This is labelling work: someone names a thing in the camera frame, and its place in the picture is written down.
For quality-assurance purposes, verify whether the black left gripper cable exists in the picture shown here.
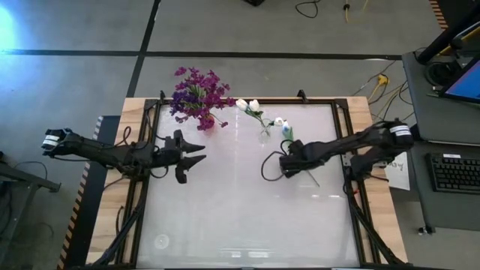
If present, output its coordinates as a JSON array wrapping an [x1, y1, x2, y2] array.
[[120, 125, 170, 180]]

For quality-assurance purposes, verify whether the magenta artificial flower bunch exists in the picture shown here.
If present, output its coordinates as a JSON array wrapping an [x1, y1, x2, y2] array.
[[202, 69, 237, 108], [174, 66, 206, 91], [194, 106, 230, 132]]

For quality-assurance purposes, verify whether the red glass vase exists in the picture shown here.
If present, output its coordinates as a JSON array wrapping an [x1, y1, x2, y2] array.
[[198, 115, 218, 133]]

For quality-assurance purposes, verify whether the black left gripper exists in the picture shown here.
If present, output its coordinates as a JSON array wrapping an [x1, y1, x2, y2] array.
[[159, 129, 208, 172]]

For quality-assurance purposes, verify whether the laptop with blue screen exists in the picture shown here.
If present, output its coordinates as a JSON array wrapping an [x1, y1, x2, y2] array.
[[430, 52, 480, 105]]

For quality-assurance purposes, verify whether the yellow cable with plug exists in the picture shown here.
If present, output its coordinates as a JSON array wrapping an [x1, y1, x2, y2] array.
[[365, 73, 404, 121]]

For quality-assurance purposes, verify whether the black metal stand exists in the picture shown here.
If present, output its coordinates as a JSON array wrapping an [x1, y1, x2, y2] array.
[[0, 149, 63, 270]]

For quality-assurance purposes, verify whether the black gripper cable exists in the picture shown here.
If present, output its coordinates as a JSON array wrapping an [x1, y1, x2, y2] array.
[[120, 125, 170, 180], [260, 139, 297, 183]]

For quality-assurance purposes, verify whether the clear glass vase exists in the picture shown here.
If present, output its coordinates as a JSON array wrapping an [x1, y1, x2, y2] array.
[[257, 118, 275, 146]]

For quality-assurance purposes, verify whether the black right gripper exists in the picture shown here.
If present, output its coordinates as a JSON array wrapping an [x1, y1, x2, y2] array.
[[279, 139, 324, 179]]

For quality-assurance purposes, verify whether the black aluminium table frame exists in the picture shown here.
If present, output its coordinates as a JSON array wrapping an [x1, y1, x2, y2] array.
[[88, 89, 408, 270]]

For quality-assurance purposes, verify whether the grey desk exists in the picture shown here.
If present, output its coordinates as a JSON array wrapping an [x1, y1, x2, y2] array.
[[407, 141, 480, 236], [401, 50, 480, 146]]

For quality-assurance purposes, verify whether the white paper note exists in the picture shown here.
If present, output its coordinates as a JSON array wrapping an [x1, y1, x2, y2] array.
[[384, 151, 412, 191]]

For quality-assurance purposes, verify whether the black keyboard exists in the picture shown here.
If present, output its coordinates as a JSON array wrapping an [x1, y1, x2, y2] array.
[[426, 152, 480, 195]]

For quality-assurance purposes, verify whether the black floor cable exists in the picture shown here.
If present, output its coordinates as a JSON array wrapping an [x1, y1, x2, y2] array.
[[294, 0, 320, 19]]

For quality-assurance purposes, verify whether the yellow floor cable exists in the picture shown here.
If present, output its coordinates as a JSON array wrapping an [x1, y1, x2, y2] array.
[[343, 0, 371, 24]]

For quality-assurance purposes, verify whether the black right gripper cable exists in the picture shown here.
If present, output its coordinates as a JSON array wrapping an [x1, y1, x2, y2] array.
[[260, 139, 297, 183]]

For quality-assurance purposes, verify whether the black orange striped base plate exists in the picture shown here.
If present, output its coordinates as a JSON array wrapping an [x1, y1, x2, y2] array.
[[55, 115, 113, 270]]

